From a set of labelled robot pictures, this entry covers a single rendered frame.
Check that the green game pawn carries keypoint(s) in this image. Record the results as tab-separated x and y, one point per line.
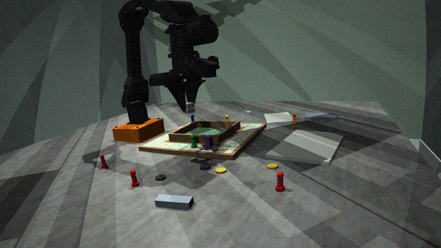
194	145

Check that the red pawn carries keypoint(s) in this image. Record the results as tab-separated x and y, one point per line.
104	165
280	187
134	183

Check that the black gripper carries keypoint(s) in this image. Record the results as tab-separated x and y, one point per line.
175	82

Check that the grey die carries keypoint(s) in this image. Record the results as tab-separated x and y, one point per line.
190	108

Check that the yellow flat disc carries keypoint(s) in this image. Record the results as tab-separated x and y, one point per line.
272	166
220	170

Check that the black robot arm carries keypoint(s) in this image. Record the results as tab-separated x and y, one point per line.
197	30

